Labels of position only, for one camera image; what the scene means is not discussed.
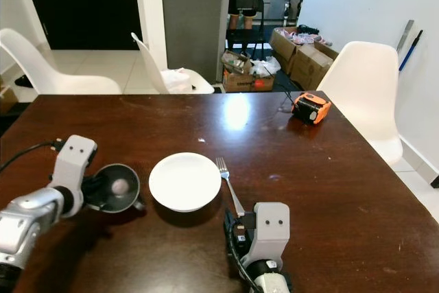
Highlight dark grey cup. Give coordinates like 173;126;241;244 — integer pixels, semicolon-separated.
86;163;146;213

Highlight silver fork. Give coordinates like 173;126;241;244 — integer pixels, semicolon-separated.
215;157;246;217

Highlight white round plate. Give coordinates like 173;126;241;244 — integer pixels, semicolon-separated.
149;152;222;213

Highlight white plastic chair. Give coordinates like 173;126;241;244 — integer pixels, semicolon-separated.
132;32;215;95
316;41;404;165
0;27;123;95

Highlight black floor mat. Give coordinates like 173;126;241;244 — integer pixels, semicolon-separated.
0;111;16;136

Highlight black shoe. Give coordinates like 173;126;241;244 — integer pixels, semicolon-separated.
14;75;35;89

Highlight orange black tape measure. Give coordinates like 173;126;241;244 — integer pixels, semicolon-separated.
292;92;331;126

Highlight cardboard box with red print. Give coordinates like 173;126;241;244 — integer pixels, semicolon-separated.
222;51;275;93

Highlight crumpled white plastic bag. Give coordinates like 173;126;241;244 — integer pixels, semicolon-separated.
249;58;281;78

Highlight plain closed cardboard box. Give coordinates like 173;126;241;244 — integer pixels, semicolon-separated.
289;41;344;91

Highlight black door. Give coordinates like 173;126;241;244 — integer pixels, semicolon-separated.
19;0;141;51

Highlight open cardboard box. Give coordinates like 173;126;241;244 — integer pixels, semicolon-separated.
270;27;313;67

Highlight black stool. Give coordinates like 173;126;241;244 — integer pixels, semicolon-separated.
225;29;268;60

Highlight pink patterned shoes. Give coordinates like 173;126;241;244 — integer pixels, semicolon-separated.
281;27;327;43

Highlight blue pole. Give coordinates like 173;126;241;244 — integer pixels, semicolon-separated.
398;30;425;73

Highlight grey metal bar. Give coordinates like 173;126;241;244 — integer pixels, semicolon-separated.
395;19;416;54

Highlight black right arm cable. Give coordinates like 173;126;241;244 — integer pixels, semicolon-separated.
230;238;258;293

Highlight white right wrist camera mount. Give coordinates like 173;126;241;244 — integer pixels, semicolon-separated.
250;202;291;263

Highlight thin black cable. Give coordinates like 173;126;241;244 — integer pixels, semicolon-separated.
274;77;297;110

